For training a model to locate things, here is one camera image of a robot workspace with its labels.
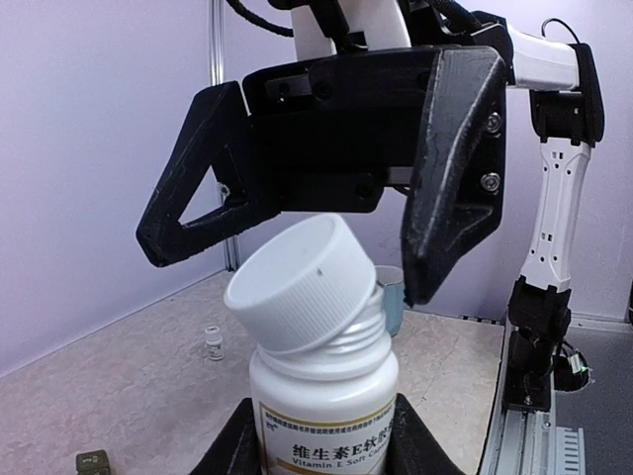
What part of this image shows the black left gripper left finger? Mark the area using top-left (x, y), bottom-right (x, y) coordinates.
top-left (190, 398), bottom-right (260, 475)

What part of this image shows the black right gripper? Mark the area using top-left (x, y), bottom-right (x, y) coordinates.
top-left (136, 45), bottom-right (505, 305)

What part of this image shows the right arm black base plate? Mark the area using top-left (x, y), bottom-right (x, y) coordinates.
top-left (502, 330), bottom-right (591, 412)

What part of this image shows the right aluminium corner post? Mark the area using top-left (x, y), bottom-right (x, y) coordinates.
top-left (207, 0), bottom-right (238, 272)

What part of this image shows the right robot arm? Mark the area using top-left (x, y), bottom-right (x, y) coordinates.
top-left (136, 8), bottom-right (604, 411)

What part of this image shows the aluminium front rail frame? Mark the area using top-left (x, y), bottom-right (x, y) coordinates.
top-left (457, 311), bottom-right (633, 475)

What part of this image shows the white pill bottle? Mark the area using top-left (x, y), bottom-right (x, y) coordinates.
top-left (249, 287), bottom-right (399, 474)

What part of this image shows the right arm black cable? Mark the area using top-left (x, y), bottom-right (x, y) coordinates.
top-left (225, 0), bottom-right (298, 39)

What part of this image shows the green pill organizer box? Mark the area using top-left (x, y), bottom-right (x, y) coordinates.
top-left (75, 449), bottom-right (110, 472)

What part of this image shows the light blue mug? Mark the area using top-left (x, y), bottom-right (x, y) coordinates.
top-left (375, 265), bottom-right (405, 336)

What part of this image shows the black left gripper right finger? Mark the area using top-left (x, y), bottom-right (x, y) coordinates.
top-left (385, 394), bottom-right (465, 475)

